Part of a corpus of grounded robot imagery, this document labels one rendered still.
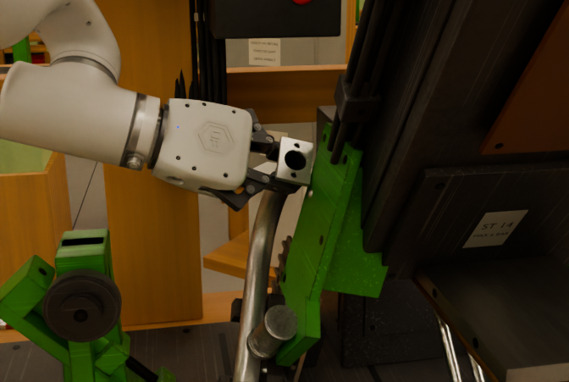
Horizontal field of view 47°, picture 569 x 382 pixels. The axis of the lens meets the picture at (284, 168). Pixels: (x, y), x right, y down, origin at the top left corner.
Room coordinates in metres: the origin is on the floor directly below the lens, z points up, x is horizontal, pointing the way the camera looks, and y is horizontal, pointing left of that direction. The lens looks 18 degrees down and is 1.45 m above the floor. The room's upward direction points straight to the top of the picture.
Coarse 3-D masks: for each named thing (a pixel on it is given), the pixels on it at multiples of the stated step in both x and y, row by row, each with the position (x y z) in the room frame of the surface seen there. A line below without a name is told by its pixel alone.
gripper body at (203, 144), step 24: (168, 120) 0.70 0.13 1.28; (192, 120) 0.71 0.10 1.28; (216, 120) 0.72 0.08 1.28; (240, 120) 0.73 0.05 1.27; (168, 144) 0.68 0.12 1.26; (192, 144) 0.69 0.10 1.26; (216, 144) 0.70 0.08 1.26; (240, 144) 0.71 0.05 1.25; (168, 168) 0.67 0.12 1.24; (192, 168) 0.67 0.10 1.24; (216, 168) 0.68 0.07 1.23; (240, 168) 0.69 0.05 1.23
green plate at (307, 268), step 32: (320, 160) 0.71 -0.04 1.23; (352, 160) 0.62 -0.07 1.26; (320, 192) 0.68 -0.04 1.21; (352, 192) 0.63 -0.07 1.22; (320, 224) 0.65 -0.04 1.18; (352, 224) 0.63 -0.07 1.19; (288, 256) 0.72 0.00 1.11; (320, 256) 0.62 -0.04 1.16; (352, 256) 0.63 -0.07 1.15; (288, 288) 0.69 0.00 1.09; (320, 288) 0.61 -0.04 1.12; (352, 288) 0.63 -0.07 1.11
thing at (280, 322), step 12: (276, 312) 0.62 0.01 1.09; (288, 312) 0.62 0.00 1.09; (264, 324) 0.60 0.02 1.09; (276, 324) 0.61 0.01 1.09; (288, 324) 0.61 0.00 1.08; (252, 336) 0.64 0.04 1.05; (264, 336) 0.61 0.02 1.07; (276, 336) 0.60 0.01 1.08; (288, 336) 0.60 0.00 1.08; (252, 348) 0.64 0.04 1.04; (264, 348) 0.62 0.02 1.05; (276, 348) 0.63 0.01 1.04
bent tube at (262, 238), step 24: (288, 144) 0.74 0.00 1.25; (312, 144) 0.74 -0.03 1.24; (288, 168) 0.71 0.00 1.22; (264, 192) 0.78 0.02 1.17; (264, 216) 0.78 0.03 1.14; (264, 240) 0.77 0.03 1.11; (264, 264) 0.75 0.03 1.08; (264, 288) 0.73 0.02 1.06; (240, 312) 0.71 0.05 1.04; (264, 312) 0.71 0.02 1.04; (240, 336) 0.68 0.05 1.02; (240, 360) 0.66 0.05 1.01
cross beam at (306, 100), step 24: (240, 72) 1.07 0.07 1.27; (264, 72) 1.07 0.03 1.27; (288, 72) 1.08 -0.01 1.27; (312, 72) 1.09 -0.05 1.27; (336, 72) 1.10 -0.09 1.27; (240, 96) 1.07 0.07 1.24; (264, 96) 1.07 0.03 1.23; (288, 96) 1.08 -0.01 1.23; (312, 96) 1.09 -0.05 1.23; (264, 120) 1.07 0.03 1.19; (288, 120) 1.08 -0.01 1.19; (312, 120) 1.09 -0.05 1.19
